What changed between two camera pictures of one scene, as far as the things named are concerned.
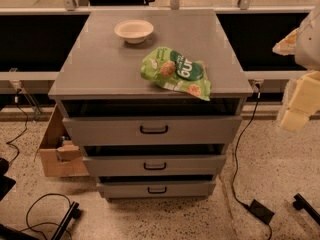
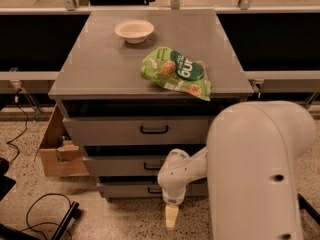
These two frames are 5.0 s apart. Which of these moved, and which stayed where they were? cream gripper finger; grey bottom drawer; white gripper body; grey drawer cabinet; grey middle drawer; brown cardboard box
Moved: white gripper body; cream gripper finger
Stayed: grey bottom drawer; grey drawer cabinet; grey middle drawer; brown cardboard box
